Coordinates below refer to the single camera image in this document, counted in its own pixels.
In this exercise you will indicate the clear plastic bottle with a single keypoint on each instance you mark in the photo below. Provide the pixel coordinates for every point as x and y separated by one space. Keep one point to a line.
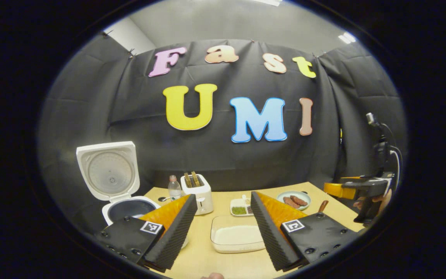
174 190

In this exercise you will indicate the white rice cooker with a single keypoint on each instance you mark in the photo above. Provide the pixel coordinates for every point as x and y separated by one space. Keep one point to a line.
108 174

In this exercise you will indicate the white divided bean dish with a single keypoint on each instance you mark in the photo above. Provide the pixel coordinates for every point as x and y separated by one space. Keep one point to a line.
239 209

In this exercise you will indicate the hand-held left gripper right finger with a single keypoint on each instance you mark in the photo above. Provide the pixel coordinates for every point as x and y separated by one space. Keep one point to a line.
269 236

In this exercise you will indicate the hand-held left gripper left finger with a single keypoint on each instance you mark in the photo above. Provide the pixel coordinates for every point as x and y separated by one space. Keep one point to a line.
176 236

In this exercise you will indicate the white toaster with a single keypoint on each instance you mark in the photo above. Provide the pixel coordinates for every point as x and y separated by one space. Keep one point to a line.
201 197

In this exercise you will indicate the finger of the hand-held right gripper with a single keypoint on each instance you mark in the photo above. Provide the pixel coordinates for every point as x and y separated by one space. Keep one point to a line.
374 177
339 190

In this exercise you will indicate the clear glass dish of rice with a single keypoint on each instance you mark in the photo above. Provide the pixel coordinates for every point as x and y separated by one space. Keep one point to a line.
238 236

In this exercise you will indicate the brown toast slice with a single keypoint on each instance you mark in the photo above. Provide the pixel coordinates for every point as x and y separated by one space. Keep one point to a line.
187 180
196 179

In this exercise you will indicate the black backdrop cloth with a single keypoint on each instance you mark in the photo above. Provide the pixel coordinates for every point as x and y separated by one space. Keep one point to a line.
138 147

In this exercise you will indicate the large ceiling light panel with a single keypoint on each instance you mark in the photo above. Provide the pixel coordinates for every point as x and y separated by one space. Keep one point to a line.
267 2

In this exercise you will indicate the small ceiling light panel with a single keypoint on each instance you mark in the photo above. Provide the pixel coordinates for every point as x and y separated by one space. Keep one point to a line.
347 37

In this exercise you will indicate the pale green plate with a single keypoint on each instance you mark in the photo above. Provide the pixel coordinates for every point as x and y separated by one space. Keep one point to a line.
285 195

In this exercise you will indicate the brown wooden spoon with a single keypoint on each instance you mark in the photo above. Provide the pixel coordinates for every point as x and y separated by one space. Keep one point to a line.
323 206

